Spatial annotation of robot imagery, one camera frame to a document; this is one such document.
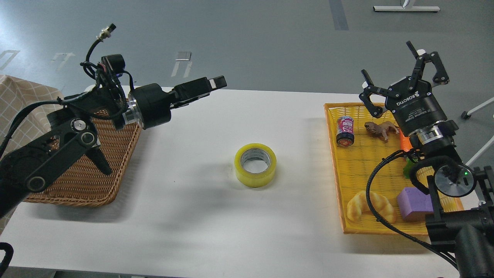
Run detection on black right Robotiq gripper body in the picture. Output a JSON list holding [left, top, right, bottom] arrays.
[[385, 77, 447, 136]]

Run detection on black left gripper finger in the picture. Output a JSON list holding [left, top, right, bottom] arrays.
[[171, 76, 227, 109]]

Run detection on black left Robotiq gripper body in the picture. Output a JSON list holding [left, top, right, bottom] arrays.
[[128, 83, 177, 130]]

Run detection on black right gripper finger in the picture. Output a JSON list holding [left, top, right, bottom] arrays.
[[406, 41, 450, 93], [359, 69, 394, 119]]

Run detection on yellow tape roll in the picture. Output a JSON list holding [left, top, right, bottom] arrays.
[[233, 143, 277, 188]]

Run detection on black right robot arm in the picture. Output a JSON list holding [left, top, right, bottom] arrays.
[[360, 42, 494, 278]]

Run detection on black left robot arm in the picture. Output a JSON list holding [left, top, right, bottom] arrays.
[[1, 24, 227, 217]]

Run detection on orange toy carrot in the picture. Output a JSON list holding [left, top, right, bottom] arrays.
[[399, 130, 418, 179]]

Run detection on brown toy animal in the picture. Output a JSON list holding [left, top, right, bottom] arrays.
[[364, 121, 400, 144]]

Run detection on small pink drink can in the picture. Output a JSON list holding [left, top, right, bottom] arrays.
[[336, 116, 355, 147]]

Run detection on yellow plastic basket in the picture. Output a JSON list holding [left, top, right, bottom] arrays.
[[323, 103, 464, 236]]

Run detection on white stand base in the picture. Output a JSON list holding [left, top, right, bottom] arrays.
[[372, 0, 441, 13]]

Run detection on purple foam block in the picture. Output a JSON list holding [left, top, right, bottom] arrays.
[[396, 187, 434, 222]]

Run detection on brown wicker basket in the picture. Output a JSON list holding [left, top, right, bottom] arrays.
[[25, 104, 141, 207]]

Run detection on toy croissant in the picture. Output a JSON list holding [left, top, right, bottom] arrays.
[[347, 190, 397, 223]]

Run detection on beige checkered cloth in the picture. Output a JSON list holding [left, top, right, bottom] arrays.
[[0, 74, 64, 232]]

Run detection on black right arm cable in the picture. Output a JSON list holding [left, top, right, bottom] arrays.
[[365, 149, 460, 269]]

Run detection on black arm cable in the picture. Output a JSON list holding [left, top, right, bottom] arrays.
[[365, 149, 460, 269], [0, 242, 14, 275]]

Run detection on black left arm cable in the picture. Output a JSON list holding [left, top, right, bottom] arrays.
[[0, 242, 14, 275]]

